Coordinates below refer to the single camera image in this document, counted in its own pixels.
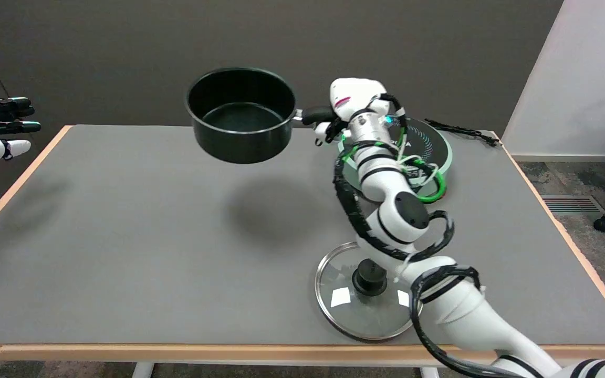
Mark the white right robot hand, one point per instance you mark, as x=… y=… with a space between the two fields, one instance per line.
x=355 y=94

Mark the mint green induction cooker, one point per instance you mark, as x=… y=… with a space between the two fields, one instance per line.
x=435 y=149

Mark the white table leg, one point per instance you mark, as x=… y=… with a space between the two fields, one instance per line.
x=143 y=370
x=428 y=373

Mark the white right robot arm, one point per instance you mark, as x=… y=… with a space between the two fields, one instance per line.
x=402 y=210

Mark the glass pot lid black knob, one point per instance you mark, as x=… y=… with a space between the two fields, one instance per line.
x=344 y=315

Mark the metal floor vent grille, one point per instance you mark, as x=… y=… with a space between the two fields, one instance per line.
x=570 y=205

